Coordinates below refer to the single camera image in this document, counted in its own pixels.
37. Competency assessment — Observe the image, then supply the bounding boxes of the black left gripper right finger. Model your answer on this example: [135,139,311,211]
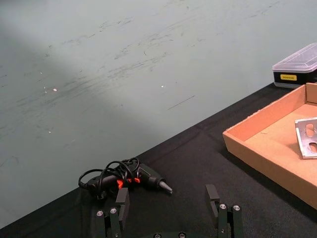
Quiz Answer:
[205,184,245,238]

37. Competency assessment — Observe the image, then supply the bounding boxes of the black table cloth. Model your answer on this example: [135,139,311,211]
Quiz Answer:
[0,82,317,238]

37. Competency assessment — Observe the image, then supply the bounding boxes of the silver metal angle bracket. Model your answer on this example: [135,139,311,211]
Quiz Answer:
[294,117,317,160]

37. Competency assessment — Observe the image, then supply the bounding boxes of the shallow brown cardboard tray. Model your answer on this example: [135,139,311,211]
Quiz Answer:
[222,82,317,210]

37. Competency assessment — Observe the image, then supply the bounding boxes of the clear plastic case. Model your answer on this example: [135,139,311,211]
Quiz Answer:
[272,42,317,89]

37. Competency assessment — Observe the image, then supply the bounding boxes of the black corded tool orange parts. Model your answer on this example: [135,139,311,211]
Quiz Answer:
[78,157,173,201]

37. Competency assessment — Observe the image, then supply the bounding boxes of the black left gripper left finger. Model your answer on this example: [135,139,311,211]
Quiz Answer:
[96,187,130,238]

